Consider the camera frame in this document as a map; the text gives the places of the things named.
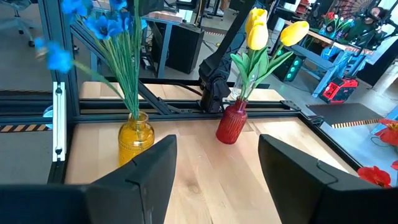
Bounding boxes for amber glass vase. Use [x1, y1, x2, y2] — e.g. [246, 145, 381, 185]
[117, 111, 155, 167]

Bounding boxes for red artificial flower bunch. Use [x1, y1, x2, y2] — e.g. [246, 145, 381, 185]
[374, 118, 398, 147]
[356, 166, 393, 189]

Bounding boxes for red ribbed glass vase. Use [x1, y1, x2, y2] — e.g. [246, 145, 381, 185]
[215, 98, 249, 145]

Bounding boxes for blue artificial flower bunch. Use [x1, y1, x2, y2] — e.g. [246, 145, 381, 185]
[33, 0, 149, 121]

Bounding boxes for black box cabinet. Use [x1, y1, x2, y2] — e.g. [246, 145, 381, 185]
[169, 23, 206, 75]

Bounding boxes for black mat with yellow stripes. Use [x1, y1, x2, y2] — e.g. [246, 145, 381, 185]
[306, 102, 386, 129]
[0, 123, 53, 134]

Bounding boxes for silver aluminium bracket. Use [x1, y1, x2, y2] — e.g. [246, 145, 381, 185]
[52, 81, 67, 163]

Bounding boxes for yellow artificial tulip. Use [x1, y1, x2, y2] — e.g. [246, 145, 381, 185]
[229, 23, 270, 102]
[239, 7, 270, 102]
[248, 20, 310, 100]

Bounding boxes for person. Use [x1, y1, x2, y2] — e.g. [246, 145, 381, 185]
[345, 6, 391, 43]

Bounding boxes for grey office chair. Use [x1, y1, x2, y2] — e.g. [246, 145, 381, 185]
[0, 0, 35, 48]

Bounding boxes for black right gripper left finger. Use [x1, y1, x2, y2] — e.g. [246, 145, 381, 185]
[88, 134, 178, 224]

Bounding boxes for blue workbench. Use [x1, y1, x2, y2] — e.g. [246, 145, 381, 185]
[279, 18, 376, 98]

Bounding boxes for computer tower with green lights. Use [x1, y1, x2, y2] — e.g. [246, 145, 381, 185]
[272, 46, 306, 83]

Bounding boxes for red portable box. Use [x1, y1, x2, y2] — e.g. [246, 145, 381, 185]
[318, 77, 359, 105]

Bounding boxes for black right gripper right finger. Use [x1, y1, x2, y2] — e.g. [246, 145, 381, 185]
[258, 134, 338, 224]

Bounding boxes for red flowers in vase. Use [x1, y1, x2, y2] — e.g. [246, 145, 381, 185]
[322, 11, 336, 35]

